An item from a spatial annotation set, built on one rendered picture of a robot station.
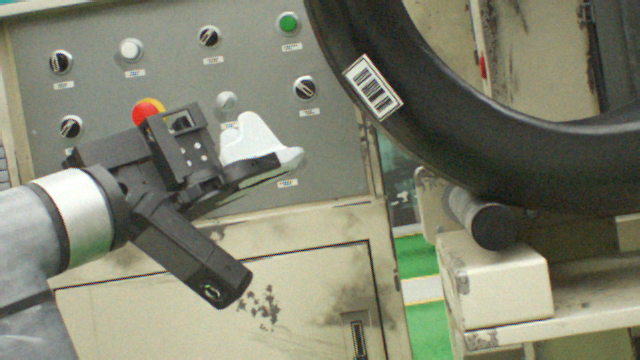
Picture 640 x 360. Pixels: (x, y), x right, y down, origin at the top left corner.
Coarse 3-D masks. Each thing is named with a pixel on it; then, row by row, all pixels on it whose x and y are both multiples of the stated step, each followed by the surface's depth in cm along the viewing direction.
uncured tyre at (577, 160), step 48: (336, 0) 115; (384, 0) 113; (336, 48) 117; (384, 48) 114; (432, 96) 114; (480, 96) 113; (432, 144) 116; (480, 144) 114; (528, 144) 113; (576, 144) 113; (624, 144) 113; (480, 192) 119; (528, 192) 117; (576, 192) 116; (624, 192) 116
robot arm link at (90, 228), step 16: (48, 176) 93; (64, 176) 93; (80, 176) 93; (48, 192) 90; (64, 192) 91; (80, 192) 91; (96, 192) 92; (64, 208) 90; (80, 208) 91; (96, 208) 92; (64, 224) 98; (80, 224) 91; (96, 224) 91; (112, 224) 93; (80, 240) 91; (96, 240) 92; (112, 240) 94; (80, 256) 92; (96, 256) 93
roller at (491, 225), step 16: (464, 192) 136; (464, 208) 126; (480, 208) 116; (496, 208) 115; (464, 224) 124; (480, 224) 115; (496, 224) 115; (512, 224) 115; (480, 240) 115; (496, 240) 115; (512, 240) 115
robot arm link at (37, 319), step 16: (16, 304) 86; (32, 304) 87; (48, 304) 88; (0, 320) 86; (16, 320) 86; (32, 320) 86; (48, 320) 87; (0, 336) 86; (16, 336) 86; (32, 336) 86; (48, 336) 87; (64, 336) 88; (0, 352) 83; (16, 352) 84; (32, 352) 85; (48, 352) 86; (64, 352) 88
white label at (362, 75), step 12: (360, 60) 115; (348, 72) 117; (360, 72) 116; (372, 72) 115; (360, 84) 116; (372, 84) 115; (384, 84) 114; (360, 96) 117; (372, 96) 116; (384, 96) 115; (396, 96) 114; (372, 108) 117; (384, 108) 116; (396, 108) 115
